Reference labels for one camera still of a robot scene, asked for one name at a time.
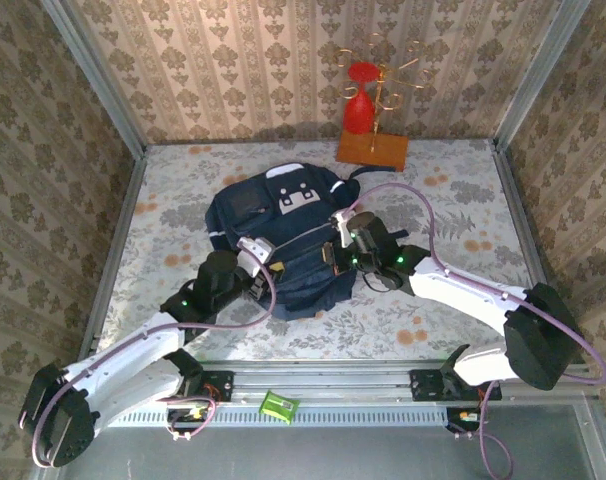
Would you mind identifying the red wine glass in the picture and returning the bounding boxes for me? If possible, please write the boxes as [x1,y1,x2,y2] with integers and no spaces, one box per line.
[342,62,378,135]

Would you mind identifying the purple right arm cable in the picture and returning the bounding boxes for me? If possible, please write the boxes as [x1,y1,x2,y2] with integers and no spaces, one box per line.
[342,183,606,480]

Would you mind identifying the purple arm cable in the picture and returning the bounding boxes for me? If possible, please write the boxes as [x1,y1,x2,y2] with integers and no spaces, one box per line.
[342,183,606,480]
[30,262,279,469]

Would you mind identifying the gold wire stand wooden base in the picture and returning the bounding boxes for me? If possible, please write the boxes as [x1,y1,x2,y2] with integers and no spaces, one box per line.
[335,32,432,173]

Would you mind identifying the grey slotted cable duct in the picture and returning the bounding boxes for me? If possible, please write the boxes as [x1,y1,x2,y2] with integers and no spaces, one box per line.
[107,402,449,429]

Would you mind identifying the black connector with wires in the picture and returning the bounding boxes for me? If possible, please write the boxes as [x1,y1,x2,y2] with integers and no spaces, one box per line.
[165,405,219,444]
[445,407,489,441]

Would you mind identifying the navy blue backpack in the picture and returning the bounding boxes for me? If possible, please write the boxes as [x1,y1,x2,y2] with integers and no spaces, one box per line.
[204,162,409,321]

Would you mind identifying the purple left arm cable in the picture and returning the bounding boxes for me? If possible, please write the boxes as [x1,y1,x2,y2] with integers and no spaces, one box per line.
[30,262,279,469]

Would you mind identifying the wide aluminium mounting rail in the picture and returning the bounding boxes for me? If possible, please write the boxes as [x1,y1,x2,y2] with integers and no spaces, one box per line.
[60,358,597,401]

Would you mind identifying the aluminium frame bar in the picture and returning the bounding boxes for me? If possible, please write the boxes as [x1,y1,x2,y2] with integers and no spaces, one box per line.
[77,147,148,366]
[40,0,148,156]
[492,0,592,151]
[491,139,574,364]

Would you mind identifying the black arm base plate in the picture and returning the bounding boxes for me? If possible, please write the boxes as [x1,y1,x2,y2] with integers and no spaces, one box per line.
[180,368,234,402]
[410,368,503,402]

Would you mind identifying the green tissue packet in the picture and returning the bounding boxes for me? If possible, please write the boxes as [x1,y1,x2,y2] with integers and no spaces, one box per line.
[258,388,302,426]

